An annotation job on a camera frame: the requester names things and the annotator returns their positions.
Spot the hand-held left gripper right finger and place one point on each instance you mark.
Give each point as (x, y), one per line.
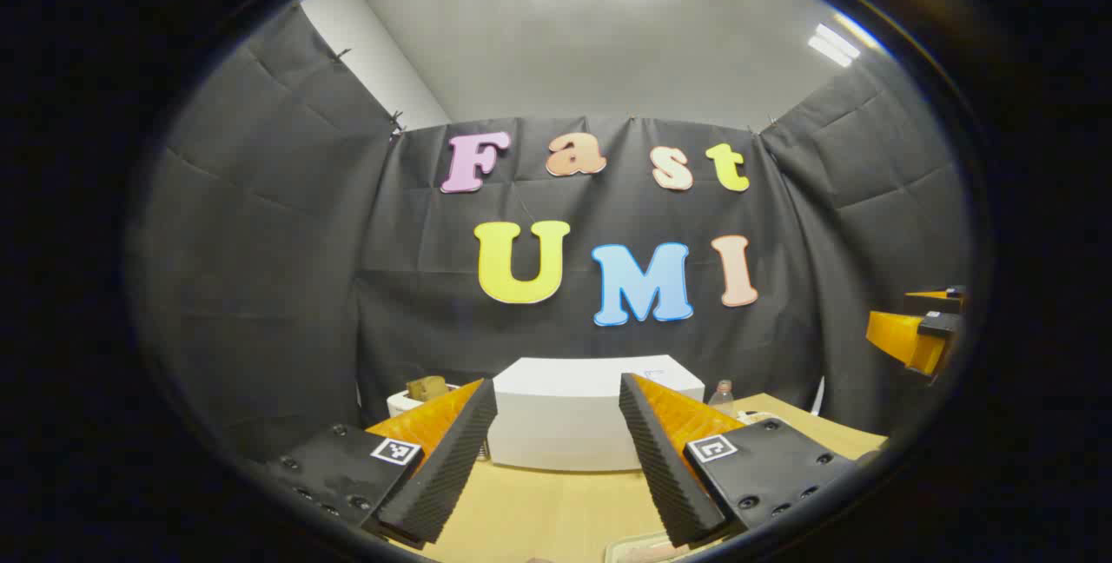
(660, 476)

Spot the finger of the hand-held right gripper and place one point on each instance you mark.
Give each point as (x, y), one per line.
(895, 333)
(934, 300)

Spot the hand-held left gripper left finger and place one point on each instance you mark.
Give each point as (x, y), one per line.
(443, 476)

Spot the white microwave oven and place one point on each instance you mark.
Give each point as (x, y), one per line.
(565, 415)

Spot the white toaster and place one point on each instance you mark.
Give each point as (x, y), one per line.
(401, 404)

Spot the brown toast slice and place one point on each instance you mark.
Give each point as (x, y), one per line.
(426, 387)

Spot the clear bottle with red label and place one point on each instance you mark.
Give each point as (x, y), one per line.
(723, 402)

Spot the black backdrop cloth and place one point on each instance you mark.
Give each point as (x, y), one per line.
(261, 285)

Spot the small ceiling light panel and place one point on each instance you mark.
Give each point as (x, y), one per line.
(834, 44)

